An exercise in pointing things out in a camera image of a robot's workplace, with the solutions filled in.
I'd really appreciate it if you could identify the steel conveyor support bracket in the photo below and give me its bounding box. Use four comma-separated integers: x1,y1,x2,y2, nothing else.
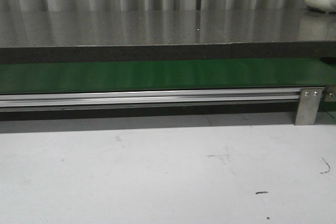
295,88,323,126

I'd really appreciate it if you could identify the dark conveyor end plate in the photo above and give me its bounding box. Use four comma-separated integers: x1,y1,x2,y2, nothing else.
324,85,336,102

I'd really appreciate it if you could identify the aluminium conveyor side rail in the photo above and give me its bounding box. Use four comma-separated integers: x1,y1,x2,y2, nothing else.
1,88,301,108

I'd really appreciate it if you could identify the grey speckled stone counter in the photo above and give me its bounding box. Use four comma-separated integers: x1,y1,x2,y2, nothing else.
1,9,335,64

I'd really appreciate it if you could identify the green conveyor belt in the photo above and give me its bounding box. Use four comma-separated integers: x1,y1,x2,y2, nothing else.
1,58,335,94

